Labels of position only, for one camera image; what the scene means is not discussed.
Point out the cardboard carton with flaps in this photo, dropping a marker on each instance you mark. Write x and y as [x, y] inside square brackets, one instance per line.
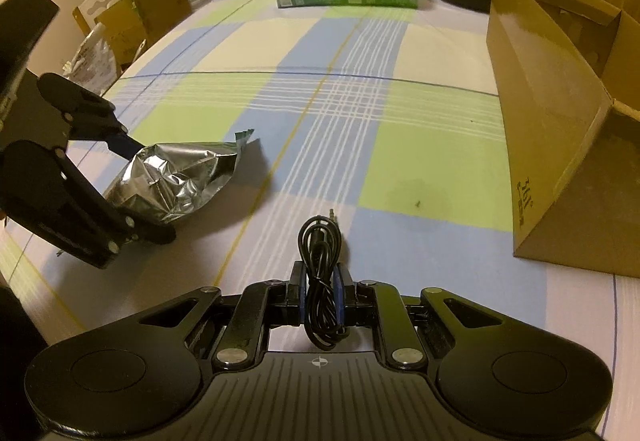
[150, 16]

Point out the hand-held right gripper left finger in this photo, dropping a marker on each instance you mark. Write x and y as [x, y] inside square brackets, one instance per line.
[298, 296]

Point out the plaid tablecloth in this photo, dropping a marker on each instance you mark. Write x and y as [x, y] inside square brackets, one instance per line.
[425, 156]

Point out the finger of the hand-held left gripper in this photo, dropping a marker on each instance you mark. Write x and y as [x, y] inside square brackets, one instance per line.
[85, 113]
[65, 211]

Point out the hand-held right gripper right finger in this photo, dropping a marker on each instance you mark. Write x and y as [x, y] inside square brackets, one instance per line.
[346, 296]

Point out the cardboard box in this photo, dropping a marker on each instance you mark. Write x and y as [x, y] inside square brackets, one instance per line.
[545, 121]

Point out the white printed plastic bag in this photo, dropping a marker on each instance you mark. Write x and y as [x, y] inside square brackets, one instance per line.
[95, 58]

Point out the white wooden chair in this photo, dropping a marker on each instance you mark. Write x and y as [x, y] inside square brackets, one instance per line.
[100, 3]

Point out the silver foil bag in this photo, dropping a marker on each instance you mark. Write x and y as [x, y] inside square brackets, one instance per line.
[170, 176]

